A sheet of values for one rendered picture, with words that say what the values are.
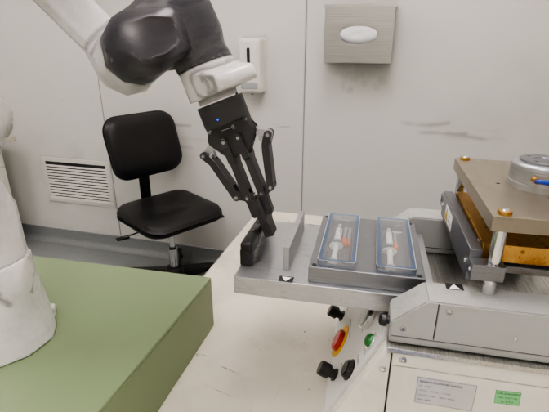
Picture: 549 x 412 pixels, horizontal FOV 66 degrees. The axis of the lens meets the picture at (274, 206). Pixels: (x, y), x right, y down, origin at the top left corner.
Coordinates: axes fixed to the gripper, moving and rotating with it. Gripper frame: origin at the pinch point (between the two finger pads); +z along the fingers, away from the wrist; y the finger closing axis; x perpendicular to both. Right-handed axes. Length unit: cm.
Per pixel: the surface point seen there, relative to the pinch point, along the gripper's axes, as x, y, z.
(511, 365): 18.1, -29.6, 21.6
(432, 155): -150, -39, 41
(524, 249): 11.1, -35.3, 10.2
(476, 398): 17.7, -24.8, 26.5
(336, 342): 1.9, -4.8, 26.2
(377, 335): 12.7, -14.0, 18.0
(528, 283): -2.9, -37.8, 24.4
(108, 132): -122, 104, -23
